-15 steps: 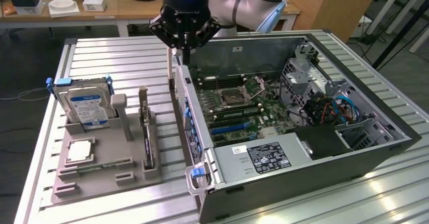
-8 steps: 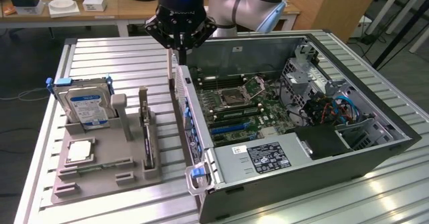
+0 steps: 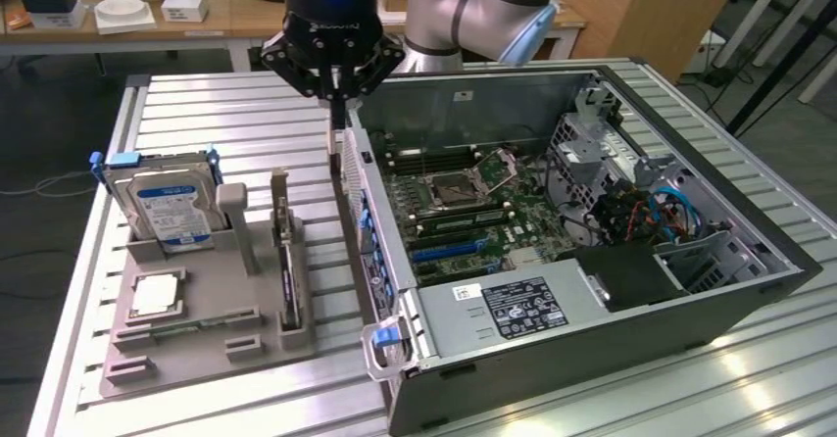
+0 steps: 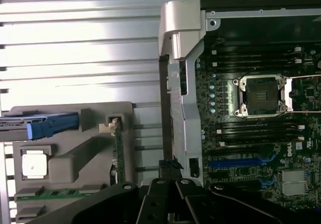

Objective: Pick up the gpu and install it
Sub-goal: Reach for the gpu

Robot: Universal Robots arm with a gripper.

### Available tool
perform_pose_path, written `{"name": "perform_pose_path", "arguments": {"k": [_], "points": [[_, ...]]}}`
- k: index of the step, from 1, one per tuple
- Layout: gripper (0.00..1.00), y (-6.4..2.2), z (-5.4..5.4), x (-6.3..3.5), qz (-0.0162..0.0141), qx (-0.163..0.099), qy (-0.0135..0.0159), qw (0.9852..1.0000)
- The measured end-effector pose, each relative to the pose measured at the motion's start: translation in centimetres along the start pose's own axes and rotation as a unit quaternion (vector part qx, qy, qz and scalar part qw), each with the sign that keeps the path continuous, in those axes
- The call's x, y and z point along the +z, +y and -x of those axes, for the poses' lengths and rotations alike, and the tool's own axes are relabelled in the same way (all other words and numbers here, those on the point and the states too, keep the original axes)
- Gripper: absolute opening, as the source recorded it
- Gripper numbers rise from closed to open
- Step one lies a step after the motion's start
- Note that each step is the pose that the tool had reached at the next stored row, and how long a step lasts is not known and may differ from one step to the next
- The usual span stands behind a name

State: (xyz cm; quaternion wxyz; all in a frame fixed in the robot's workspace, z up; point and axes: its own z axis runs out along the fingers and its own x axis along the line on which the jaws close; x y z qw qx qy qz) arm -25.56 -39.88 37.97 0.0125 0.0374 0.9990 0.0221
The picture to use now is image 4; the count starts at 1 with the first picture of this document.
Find black expansion slot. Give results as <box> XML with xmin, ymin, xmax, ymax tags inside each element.
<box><xmin>220</xmin><ymin>179</ymin><xmax>270</xmax><ymax>188</ymax></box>
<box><xmin>209</xmin><ymin>146</ymin><xmax>261</xmax><ymax>157</ymax></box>

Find blue expansion slot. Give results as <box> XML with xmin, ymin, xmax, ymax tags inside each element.
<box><xmin>209</xmin><ymin>158</ymin><xmax>263</xmax><ymax>170</ymax></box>

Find RAM slot white latches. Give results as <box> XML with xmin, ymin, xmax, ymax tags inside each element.
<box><xmin>212</xmin><ymin>58</ymin><xmax>303</xmax><ymax>66</ymax></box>
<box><xmin>212</xmin><ymin>47</ymin><xmax>303</xmax><ymax>55</ymax></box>
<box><xmin>219</xmin><ymin>137</ymin><xmax>304</xmax><ymax>147</ymax></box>
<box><xmin>217</xmin><ymin>126</ymin><xmax>305</xmax><ymax>134</ymax></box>

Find RAM slot black latches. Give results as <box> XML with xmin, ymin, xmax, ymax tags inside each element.
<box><xmin>215</xmin><ymin>65</ymin><xmax>298</xmax><ymax>71</ymax></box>
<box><xmin>217</xmin><ymin>122</ymin><xmax>299</xmax><ymax>128</ymax></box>
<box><xmin>218</xmin><ymin>133</ymin><xmax>299</xmax><ymax>139</ymax></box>
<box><xmin>215</xmin><ymin>53</ymin><xmax>298</xmax><ymax>60</ymax></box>

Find green Dell motherboard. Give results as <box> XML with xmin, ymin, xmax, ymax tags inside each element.
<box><xmin>195</xmin><ymin>42</ymin><xmax>321</xmax><ymax>211</ymax></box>

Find silver chipset heatsink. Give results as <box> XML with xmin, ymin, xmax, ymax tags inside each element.
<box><xmin>280</xmin><ymin>170</ymin><xmax>308</xmax><ymax>196</ymax></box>

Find grey parts rack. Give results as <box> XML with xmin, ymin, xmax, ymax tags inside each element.
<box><xmin>11</xmin><ymin>100</ymin><xmax>133</xmax><ymax>224</ymax></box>

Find open PC case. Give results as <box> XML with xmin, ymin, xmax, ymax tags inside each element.
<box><xmin>157</xmin><ymin>0</ymin><xmax>321</xmax><ymax>218</ymax></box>

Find silver CPU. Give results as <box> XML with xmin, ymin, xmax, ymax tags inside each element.
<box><xmin>22</xmin><ymin>154</ymin><xmax>49</xmax><ymax>180</ymax></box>

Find CPU socket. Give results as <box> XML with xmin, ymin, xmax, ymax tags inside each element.
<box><xmin>233</xmin><ymin>75</ymin><xmax>288</xmax><ymax>119</ymax></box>

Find hard disk blue carrier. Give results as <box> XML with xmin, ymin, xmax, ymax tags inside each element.
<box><xmin>0</xmin><ymin>111</ymin><xmax>79</xmax><ymax>141</ymax></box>

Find metal socket cover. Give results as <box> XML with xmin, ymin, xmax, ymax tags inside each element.
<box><xmin>284</xmin><ymin>75</ymin><xmax>321</xmax><ymax>114</ymax></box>

